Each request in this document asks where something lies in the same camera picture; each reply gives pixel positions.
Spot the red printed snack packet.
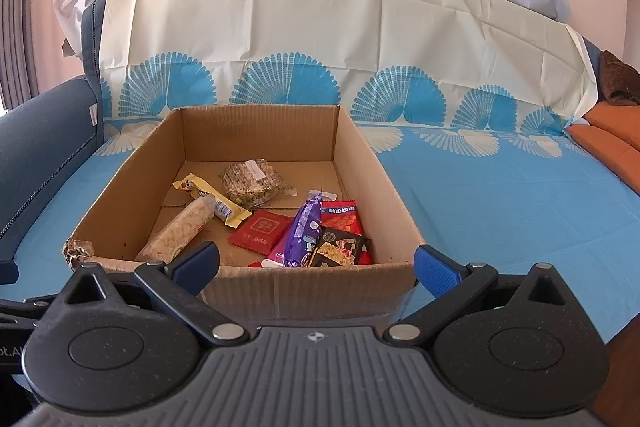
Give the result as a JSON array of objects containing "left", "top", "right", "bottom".
[{"left": 320, "top": 200, "right": 362, "bottom": 235}]

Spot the orange cushion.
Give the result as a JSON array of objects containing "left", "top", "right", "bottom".
[
  {"left": 565, "top": 121, "right": 640, "bottom": 198},
  {"left": 584, "top": 101, "right": 640, "bottom": 144}
]

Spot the blue fabric sofa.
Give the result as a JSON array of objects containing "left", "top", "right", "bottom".
[{"left": 0, "top": 0, "right": 106, "bottom": 253}]

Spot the yellow bar packet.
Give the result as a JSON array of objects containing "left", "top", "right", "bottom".
[{"left": 173, "top": 175, "right": 252, "bottom": 228}]

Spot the blue white printed sheet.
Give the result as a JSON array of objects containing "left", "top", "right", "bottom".
[{"left": 0, "top": 0, "right": 640, "bottom": 388}]

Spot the grey curtain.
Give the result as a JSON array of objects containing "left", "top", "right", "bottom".
[{"left": 0, "top": 0, "right": 40, "bottom": 114}]

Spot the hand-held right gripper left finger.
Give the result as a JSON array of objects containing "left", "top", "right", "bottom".
[{"left": 59, "top": 241, "right": 251, "bottom": 349}]

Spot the purple snack packet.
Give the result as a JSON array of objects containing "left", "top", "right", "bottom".
[{"left": 283, "top": 193, "right": 323, "bottom": 269}]

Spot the brown cardboard box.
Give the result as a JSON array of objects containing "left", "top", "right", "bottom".
[{"left": 62, "top": 104, "right": 427, "bottom": 323}]

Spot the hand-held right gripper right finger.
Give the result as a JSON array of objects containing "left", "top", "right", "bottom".
[{"left": 383, "top": 244, "right": 577, "bottom": 349}]

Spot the pale cracker sleeve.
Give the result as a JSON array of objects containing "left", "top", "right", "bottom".
[{"left": 134, "top": 198, "right": 217, "bottom": 264}]

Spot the brown cloth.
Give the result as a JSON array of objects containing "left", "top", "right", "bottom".
[{"left": 597, "top": 50, "right": 640, "bottom": 108}]

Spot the clear bag of round crackers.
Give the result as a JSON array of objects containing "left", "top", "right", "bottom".
[{"left": 220, "top": 159, "right": 297, "bottom": 209}]

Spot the pink white packet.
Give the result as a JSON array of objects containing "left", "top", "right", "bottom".
[{"left": 248, "top": 234, "right": 288, "bottom": 269}]

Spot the black snack packet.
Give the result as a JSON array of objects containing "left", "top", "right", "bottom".
[{"left": 304, "top": 227, "right": 370, "bottom": 269}]

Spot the red square packet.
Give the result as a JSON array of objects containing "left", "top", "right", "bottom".
[{"left": 227, "top": 210, "right": 295, "bottom": 251}]

